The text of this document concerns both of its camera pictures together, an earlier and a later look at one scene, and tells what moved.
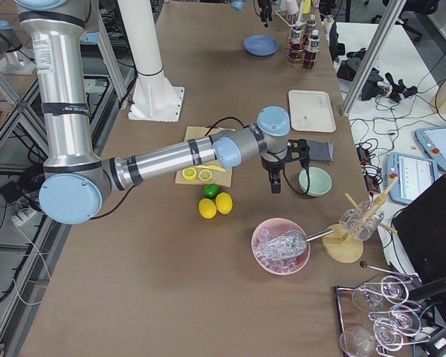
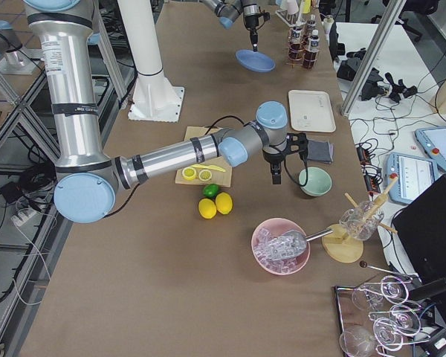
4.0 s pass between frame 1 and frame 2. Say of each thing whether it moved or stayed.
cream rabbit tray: stayed
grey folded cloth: stayed
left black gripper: moved
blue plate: moved
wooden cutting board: stayed
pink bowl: stayed
